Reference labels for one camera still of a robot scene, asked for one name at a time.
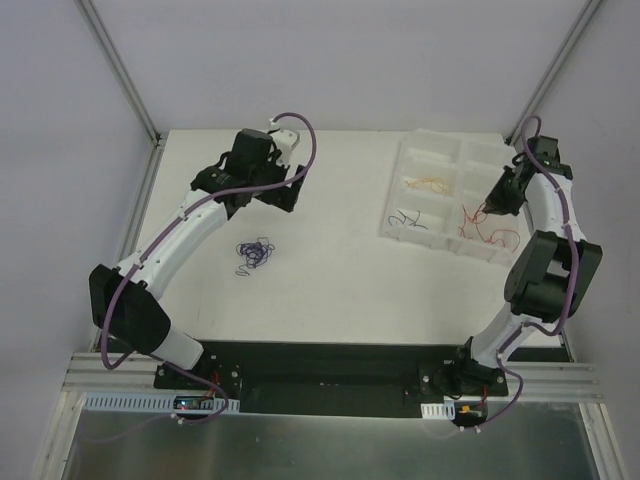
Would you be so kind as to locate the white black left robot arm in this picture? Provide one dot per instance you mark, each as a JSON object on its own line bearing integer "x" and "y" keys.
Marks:
{"x": 125, "y": 298}

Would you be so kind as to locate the right white cable duct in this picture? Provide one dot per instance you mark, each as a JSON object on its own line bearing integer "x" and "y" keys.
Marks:
{"x": 438, "y": 411}

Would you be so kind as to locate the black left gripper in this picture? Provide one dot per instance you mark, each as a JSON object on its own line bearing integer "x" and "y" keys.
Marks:
{"x": 282, "y": 191}

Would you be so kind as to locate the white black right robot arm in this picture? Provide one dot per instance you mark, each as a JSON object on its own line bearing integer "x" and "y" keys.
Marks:
{"x": 549, "y": 279}

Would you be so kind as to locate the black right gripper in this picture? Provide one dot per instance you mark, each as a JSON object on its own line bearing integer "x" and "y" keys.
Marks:
{"x": 507, "y": 189}

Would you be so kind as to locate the aluminium right corner post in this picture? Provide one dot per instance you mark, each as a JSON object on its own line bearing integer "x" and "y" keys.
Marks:
{"x": 585, "y": 18}

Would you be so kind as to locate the left white cable duct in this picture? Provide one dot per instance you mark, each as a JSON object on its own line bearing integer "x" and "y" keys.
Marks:
{"x": 159, "y": 403}

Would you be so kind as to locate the white compartment tray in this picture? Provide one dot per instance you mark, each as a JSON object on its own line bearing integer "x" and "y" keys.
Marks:
{"x": 438, "y": 189}

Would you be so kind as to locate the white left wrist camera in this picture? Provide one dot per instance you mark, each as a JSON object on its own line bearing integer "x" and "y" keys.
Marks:
{"x": 285, "y": 139}

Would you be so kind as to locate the aluminium left corner post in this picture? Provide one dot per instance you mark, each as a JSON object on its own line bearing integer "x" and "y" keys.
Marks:
{"x": 99, "y": 31}

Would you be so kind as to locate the white cable duct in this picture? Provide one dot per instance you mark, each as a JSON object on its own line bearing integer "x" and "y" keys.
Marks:
{"x": 438, "y": 411}
{"x": 159, "y": 403}

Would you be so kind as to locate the aluminium frame rail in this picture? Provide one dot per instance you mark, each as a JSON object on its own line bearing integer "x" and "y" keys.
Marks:
{"x": 543, "y": 381}

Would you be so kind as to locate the aluminium corner post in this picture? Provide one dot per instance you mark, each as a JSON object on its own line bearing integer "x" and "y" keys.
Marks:
{"x": 585, "y": 18}
{"x": 99, "y": 31}

